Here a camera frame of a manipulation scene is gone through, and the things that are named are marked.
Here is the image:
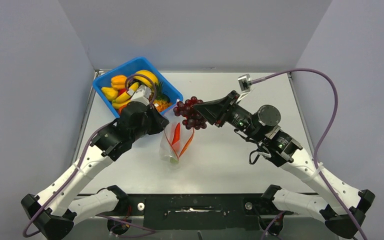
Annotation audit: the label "yellow toy banana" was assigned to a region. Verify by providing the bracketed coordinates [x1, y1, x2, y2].
[111, 100, 130, 111]
[112, 82, 140, 104]

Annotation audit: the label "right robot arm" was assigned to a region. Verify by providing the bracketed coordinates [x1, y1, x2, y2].
[193, 91, 375, 239]

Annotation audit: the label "dark purple toy grapes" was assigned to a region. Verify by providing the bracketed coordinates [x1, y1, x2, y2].
[173, 96, 207, 130]

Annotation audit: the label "blue plastic bin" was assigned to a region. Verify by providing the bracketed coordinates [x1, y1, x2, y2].
[92, 56, 184, 118]

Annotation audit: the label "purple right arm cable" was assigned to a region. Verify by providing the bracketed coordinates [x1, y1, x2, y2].
[251, 68, 368, 240]

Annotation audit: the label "orange toy carrot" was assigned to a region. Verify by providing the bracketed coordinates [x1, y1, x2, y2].
[170, 122, 181, 163]

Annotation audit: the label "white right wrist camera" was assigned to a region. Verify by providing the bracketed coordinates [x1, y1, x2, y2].
[237, 73, 252, 103]

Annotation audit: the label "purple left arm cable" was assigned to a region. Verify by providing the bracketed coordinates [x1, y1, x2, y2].
[22, 73, 158, 239]

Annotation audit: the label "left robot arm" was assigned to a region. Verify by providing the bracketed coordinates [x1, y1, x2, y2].
[21, 101, 169, 240]

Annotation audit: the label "orange toy bell pepper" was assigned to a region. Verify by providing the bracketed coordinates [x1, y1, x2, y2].
[110, 75, 127, 91]

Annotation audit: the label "yellow toy lemon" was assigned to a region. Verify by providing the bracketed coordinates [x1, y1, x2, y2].
[101, 87, 119, 102]

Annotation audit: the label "orange toy pineapple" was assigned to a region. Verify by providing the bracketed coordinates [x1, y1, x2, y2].
[153, 81, 172, 113]

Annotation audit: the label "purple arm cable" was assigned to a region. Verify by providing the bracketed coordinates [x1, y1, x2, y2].
[251, 68, 368, 240]
[22, 73, 158, 239]

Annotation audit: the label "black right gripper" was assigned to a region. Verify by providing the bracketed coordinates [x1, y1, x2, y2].
[193, 90, 264, 143]

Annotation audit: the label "yellow banana bunch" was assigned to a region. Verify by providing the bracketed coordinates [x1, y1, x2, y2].
[133, 69, 159, 88]

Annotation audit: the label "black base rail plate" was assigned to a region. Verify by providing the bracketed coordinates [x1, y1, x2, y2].
[110, 193, 280, 231]

